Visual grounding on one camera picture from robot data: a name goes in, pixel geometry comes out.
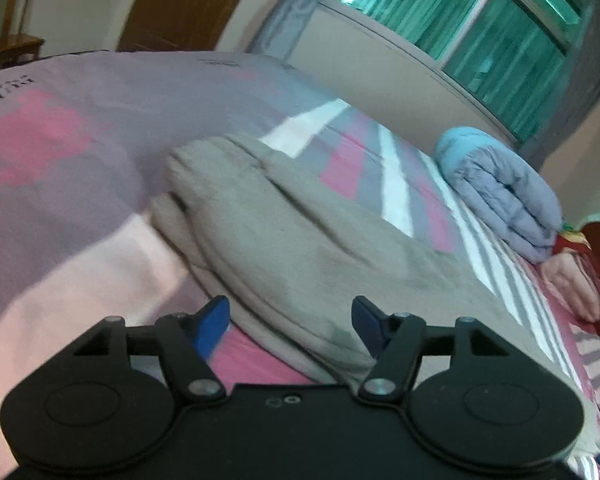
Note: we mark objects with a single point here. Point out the brown wooden door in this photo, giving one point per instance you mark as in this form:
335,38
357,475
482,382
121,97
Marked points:
175,25

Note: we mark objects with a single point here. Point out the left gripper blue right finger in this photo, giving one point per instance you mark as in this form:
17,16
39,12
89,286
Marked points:
378,329

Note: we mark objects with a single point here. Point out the pink folded cloth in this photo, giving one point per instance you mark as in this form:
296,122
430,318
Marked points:
572,278

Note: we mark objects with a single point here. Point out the grey-brown fleece pants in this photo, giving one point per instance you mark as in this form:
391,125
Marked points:
291,255

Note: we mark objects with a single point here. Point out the wooden chair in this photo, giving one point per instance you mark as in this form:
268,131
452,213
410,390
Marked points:
10,25

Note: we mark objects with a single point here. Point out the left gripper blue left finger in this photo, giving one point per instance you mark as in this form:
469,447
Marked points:
194,334

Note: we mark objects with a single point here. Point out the folded blue grey quilt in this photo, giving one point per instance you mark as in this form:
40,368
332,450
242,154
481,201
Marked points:
502,190

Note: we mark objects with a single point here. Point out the window with green curtain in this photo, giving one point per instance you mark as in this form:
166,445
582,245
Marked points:
506,55

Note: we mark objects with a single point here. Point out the striped pink grey bed sheet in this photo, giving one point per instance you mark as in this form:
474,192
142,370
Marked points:
83,146

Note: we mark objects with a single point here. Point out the grey side curtain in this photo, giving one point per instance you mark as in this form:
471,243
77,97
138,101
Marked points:
279,33

